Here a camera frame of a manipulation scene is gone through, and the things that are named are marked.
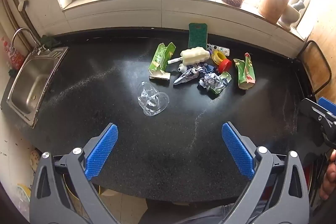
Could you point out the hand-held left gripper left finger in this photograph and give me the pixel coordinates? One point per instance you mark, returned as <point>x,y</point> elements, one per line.
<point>102,153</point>

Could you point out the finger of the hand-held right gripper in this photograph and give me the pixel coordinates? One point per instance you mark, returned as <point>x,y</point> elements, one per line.
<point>326,105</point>
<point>309,108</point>

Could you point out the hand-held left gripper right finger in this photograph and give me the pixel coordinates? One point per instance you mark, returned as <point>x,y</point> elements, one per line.
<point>237,153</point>

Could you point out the blue foil bag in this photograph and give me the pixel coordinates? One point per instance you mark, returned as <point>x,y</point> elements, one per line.
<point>187,75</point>

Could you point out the silver pill blister pack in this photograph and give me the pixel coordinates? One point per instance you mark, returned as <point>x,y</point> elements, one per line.
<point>223,50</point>

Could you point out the green and yellow sponge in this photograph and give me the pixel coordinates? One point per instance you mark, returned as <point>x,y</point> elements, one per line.
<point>198,36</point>

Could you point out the person's right hand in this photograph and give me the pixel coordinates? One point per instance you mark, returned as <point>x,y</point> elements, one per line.
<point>329,179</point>

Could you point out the crushed clear plastic cup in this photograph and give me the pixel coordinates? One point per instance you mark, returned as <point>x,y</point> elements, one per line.
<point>155,103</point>

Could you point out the crumpled white paper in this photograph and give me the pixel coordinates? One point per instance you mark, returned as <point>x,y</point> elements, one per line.
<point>211,81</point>

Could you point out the red plastic cap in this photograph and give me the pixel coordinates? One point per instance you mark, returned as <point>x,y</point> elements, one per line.
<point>225,65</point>

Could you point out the white mortar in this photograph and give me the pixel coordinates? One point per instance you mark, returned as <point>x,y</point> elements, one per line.
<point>288,16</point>

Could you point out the yellow tape roll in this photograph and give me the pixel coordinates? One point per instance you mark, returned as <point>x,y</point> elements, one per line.
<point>214,56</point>

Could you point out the steel sink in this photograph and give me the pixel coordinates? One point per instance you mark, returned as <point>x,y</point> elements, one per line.
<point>31,82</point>

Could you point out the small white bottle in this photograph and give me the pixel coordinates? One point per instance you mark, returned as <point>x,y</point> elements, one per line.
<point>182,68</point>

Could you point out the white ribbed plastic bottle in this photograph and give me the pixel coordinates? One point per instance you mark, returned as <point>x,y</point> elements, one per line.
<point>194,56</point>

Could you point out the tall green carton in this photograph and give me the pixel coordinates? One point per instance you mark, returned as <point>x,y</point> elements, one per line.
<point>160,58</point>

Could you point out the green scrubber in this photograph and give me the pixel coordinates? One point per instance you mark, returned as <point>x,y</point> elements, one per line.
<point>12,72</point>

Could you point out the chrome faucet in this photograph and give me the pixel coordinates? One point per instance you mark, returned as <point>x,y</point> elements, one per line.
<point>39,47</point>

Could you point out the dark green cloth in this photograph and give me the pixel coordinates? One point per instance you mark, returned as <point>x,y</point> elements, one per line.
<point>48,41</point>

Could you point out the red dish soap bottle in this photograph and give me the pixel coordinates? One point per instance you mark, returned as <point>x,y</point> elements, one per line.
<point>15,57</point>

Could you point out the black frame chair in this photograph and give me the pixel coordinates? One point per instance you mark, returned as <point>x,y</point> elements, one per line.
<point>327,62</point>

